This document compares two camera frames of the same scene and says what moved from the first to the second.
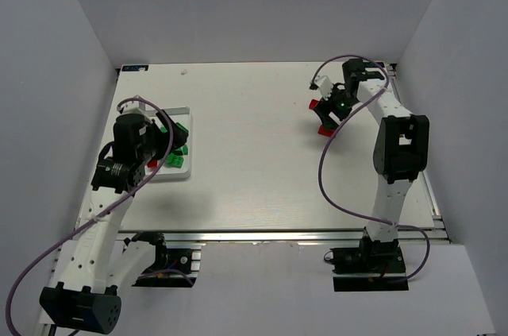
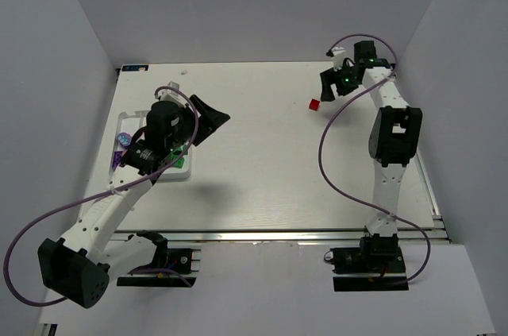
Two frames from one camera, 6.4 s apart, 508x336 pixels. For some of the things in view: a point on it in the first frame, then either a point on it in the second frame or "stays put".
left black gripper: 169,136 → 194,122
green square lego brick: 175,160 stays put
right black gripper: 327,112 → 333,79
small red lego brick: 313,103 stays put
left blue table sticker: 134,68 stays put
